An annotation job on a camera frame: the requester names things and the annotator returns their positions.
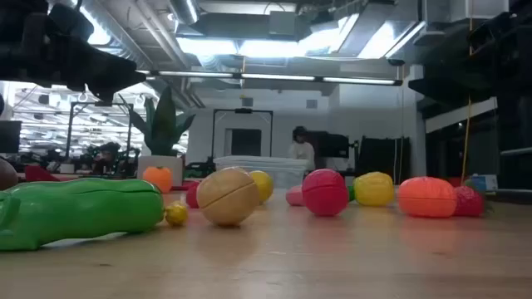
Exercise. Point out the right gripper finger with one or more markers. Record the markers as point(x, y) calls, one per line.
point(457, 83)

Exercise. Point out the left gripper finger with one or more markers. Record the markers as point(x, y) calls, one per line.
point(104, 93)
point(112, 70)

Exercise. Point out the ribbed orange toy fruit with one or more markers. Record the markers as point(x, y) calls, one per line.
point(427, 198)

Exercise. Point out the red toy strawberry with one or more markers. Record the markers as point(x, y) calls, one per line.
point(469, 202)

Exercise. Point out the brown toy kiwi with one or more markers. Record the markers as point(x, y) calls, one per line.
point(6, 174)

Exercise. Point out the yellow toy bell pepper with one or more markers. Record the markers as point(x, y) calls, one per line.
point(374, 189)

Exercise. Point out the small red toy fruit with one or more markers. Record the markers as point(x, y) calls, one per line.
point(192, 197)

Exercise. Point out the yellow toy lemon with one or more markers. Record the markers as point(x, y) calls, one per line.
point(265, 187)

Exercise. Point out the pink toy fruit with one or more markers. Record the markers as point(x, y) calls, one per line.
point(294, 197)

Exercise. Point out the clear plastic tupperware container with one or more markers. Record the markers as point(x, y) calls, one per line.
point(287, 172)

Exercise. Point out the person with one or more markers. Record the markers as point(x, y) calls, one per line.
point(106, 155)
point(302, 151)

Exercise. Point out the green snake plant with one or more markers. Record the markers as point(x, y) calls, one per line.
point(164, 124)

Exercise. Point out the red box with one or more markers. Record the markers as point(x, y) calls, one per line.
point(455, 181)

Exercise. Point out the black monitor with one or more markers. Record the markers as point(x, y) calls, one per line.
point(10, 137)

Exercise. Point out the white plant pot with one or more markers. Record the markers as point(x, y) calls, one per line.
point(176, 166)

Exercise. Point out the blue white box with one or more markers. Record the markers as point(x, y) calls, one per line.
point(484, 182)

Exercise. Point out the black curtain panel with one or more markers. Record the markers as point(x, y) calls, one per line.
point(382, 160)

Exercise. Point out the green toy cucumber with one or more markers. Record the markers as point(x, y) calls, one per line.
point(83, 212)

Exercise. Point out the yellow toy banana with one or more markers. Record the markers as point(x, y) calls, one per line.
point(176, 214)

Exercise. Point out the long linear ceiling light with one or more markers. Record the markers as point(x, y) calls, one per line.
point(274, 77)

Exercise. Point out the tan toy potato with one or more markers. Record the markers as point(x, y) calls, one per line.
point(228, 199)

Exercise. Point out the grey ceiling box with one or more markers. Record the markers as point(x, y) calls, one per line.
point(282, 23)

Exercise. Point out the black dome security camera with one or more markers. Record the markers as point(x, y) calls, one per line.
point(396, 62)

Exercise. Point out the silver round air duct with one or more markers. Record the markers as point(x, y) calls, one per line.
point(185, 10)

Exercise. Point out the black table frame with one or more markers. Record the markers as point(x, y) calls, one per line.
point(511, 195)

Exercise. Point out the grey wall vent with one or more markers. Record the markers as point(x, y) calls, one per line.
point(311, 104)
point(247, 102)

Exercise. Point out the black wall screen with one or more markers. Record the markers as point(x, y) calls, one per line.
point(332, 145)

